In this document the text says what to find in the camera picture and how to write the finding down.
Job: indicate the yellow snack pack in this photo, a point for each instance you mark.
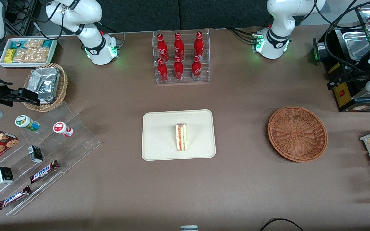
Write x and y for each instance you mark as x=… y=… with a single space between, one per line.
x=10 y=55

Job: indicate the red lid yogurt cup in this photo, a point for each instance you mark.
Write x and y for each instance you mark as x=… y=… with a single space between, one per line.
x=59 y=128

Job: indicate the black appliance with steel tray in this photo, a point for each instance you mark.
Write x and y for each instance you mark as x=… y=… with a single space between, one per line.
x=344 y=94

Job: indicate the stack of foil packs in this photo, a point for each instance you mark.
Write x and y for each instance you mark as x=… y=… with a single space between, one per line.
x=43 y=83

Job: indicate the small black drink carton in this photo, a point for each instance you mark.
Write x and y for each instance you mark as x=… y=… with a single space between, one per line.
x=4 y=175
x=35 y=154

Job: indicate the red soda cans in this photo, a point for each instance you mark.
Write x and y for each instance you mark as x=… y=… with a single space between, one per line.
x=162 y=70

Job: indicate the beige rectangular tray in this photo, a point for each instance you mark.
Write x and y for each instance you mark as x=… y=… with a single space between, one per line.
x=162 y=134

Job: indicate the brown wicker basket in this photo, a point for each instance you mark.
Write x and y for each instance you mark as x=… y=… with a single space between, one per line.
x=297 y=134

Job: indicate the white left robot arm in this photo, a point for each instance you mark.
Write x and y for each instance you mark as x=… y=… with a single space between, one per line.
x=276 y=22

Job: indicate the teal snack pack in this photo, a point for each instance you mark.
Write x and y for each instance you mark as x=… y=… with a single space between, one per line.
x=47 y=43
x=17 y=45

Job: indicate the clear acrylic stepped shelf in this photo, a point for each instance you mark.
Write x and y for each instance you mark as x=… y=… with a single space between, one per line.
x=59 y=150

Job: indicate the light wicker basket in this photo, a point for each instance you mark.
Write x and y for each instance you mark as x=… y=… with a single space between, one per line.
x=62 y=86

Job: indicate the white grey object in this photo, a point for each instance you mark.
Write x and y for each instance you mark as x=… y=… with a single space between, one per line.
x=189 y=228

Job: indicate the red cola bottle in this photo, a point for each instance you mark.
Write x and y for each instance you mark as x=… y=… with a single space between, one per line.
x=199 y=45
x=162 y=46
x=179 y=46
x=178 y=69
x=197 y=68

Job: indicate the clear acrylic bottle rack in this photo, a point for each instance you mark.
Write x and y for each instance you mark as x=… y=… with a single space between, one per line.
x=188 y=80

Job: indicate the triangular sandwich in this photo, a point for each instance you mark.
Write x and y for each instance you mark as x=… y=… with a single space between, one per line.
x=181 y=137

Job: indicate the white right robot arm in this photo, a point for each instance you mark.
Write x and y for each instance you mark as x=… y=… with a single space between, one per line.
x=100 y=51

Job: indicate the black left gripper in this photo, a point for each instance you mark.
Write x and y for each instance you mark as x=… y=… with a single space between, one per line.
x=346 y=79

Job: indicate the Snickers chocolate bar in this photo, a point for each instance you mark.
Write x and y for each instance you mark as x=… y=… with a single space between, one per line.
x=43 y=171
x=14 y=197

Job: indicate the white snack bin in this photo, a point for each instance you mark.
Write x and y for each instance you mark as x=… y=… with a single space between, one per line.
x=2 y=62

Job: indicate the green lid yogurt cup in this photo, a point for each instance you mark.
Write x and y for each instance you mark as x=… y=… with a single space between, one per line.
x=24 y=122

